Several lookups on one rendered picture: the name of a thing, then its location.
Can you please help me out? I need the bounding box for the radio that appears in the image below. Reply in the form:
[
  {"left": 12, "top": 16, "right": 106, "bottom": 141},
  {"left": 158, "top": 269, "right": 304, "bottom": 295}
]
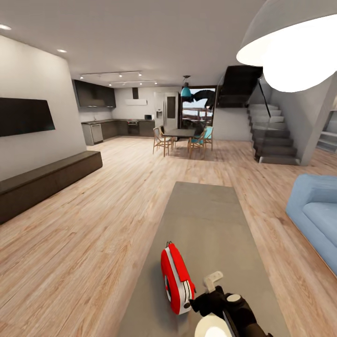
[{"left": 161, "top": 242, "right": 196, "bottom": 315}]

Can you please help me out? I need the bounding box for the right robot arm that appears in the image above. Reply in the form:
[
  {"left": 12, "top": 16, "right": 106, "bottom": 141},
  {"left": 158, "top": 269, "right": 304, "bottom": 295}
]
[{"left": 189, "top": 271, "right": 274, "bottom": 337}]

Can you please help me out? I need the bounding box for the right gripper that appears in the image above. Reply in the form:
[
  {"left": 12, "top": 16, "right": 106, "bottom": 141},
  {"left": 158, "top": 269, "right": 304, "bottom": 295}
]
[{"left": 189, "top": 286, "right": 224, "bottom": 317}]

